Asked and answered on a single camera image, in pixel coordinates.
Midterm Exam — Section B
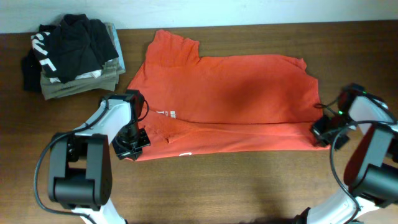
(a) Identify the orange red t-shirt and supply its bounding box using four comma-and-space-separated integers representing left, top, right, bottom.
129, 30, 323, 161

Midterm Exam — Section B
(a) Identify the khaki folded garment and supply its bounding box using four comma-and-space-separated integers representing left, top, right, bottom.
40, 23, 126, 100

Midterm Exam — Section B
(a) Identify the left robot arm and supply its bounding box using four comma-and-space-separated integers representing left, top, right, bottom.
47, 90, 150, 223

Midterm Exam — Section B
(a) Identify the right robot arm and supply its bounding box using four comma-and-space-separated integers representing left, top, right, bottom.
292, 83, 397, 224

